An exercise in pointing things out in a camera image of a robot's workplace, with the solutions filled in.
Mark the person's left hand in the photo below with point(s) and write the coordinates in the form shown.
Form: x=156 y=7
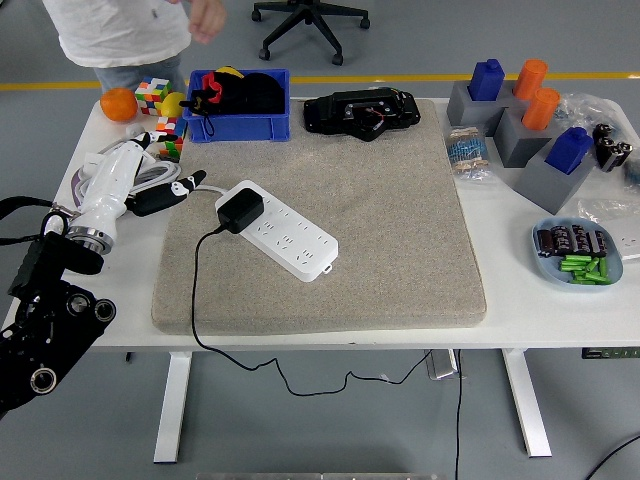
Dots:
x=207 y=20

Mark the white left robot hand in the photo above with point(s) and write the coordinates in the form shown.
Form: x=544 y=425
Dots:
x=112 y=185

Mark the white power strip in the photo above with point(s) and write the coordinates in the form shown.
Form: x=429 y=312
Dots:
x=295 y=240

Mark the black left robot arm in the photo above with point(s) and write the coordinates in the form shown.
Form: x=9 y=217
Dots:
x=50 y=320

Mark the white flat box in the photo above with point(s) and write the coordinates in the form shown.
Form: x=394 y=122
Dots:
x=95 y=161

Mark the yellow object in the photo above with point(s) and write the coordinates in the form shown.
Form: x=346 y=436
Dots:
x=230 y=71

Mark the black pouch with red trim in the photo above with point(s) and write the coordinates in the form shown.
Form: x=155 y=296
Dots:
x=212 y=90

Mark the orange fruit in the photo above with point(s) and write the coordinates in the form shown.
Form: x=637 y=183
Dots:
x=118 y=105

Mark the Rubik's cube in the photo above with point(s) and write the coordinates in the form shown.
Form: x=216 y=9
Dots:
x=172 y=125
x=152 y=96

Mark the person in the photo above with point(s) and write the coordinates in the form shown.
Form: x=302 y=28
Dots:
x=120 y=30

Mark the black round pouch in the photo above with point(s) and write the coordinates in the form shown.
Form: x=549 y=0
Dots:
x=260 y=92

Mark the yellow lemon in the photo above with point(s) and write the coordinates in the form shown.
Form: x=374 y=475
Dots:
x=174 y=105

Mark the black office chair base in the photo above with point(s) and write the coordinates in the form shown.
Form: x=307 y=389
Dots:
x=310 y=22

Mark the blue plastic bin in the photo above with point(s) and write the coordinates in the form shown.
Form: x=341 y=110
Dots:
x=240 y=127

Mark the black electronic housing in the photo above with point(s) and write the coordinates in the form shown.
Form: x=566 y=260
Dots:
x=360 y=112

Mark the white table leg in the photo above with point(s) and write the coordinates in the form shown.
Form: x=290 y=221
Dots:
x=527 y=405
x=172 y=405

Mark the grey-brown mat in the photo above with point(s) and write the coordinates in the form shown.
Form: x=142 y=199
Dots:
x=350 y=260

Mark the grey block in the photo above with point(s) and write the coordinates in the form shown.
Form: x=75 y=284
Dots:
x=520 y=147
x=512 y=97
x=470 y=112
x=550 y=187

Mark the blue square peg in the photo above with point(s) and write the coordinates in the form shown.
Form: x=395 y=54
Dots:
x=569 y=150
x=486 y=80

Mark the clear bag of resistors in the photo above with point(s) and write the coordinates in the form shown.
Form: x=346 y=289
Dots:
x=467 y=155

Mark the orange cylinder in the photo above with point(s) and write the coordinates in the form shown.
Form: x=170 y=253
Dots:
x=530 y=79
x=541 y=110

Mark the clear plastic bag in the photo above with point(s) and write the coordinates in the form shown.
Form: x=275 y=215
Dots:
x=590 y=110

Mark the small dark capacitor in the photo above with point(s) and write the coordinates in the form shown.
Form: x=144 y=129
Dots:
x=579 y=239
x=560 y=239
x=544 y=244
x=591 y=245
x=601 y=244

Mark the large black capacitor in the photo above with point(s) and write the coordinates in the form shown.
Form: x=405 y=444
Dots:
x=602 y=134
x=606 y=154
x=623 y=156

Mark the light blue plate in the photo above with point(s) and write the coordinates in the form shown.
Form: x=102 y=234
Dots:
x=547 y=270

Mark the green battery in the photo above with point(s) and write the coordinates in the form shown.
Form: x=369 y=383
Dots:
x=592 y=280
x=573 y=258
x=572 y=266
x=585 y=274
x=592 y=265
x=602 y=267

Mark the bag with white socket panel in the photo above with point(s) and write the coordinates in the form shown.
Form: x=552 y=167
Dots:
x=627 y=240

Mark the black table control panel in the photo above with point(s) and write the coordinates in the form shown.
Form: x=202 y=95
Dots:
x=612 y=353

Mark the silver metal bracket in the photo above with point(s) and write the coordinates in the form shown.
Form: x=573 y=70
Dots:
x=442 y=365

